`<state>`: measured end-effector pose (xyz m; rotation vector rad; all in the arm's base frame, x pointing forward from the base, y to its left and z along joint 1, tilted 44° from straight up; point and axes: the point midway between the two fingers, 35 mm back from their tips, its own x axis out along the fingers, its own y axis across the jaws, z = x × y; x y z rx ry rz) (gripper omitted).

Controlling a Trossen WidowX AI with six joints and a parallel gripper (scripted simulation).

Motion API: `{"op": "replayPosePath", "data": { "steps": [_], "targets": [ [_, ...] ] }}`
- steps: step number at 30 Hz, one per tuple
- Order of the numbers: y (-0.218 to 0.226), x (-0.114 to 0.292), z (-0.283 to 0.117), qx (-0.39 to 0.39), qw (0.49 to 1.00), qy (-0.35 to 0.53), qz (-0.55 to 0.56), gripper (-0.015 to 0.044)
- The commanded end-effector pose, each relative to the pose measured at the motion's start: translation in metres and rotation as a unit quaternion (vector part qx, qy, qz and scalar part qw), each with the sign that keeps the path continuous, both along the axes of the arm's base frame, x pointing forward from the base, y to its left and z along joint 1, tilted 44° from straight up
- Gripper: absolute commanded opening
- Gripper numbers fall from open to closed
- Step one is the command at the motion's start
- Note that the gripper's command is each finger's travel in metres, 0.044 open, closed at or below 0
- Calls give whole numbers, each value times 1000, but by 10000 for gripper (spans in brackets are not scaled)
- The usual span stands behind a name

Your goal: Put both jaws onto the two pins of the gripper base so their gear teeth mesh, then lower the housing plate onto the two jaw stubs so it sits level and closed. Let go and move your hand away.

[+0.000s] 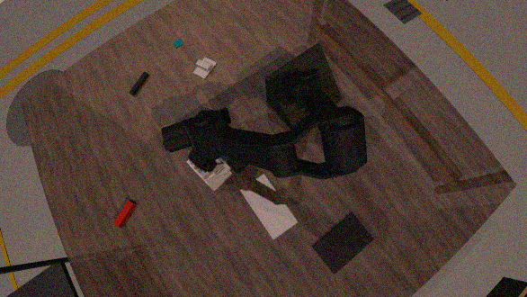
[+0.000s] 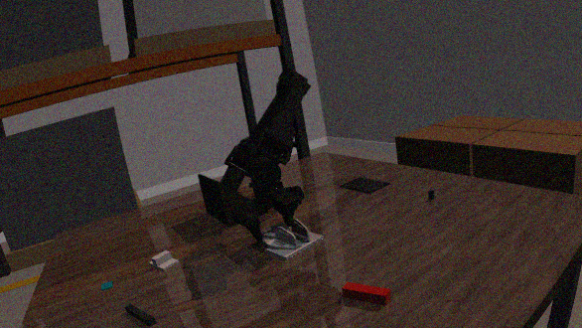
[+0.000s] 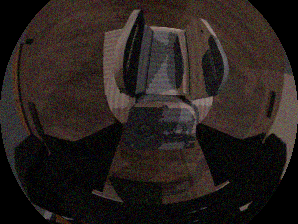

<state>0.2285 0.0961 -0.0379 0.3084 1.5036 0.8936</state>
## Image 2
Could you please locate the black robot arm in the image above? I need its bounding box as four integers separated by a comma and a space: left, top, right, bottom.
220, 69, 310, 215

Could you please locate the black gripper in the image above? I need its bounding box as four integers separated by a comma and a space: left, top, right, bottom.
231, 180, 295, 245

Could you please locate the red rectangular block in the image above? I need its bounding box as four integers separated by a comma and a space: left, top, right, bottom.
342, 282, 391, 306

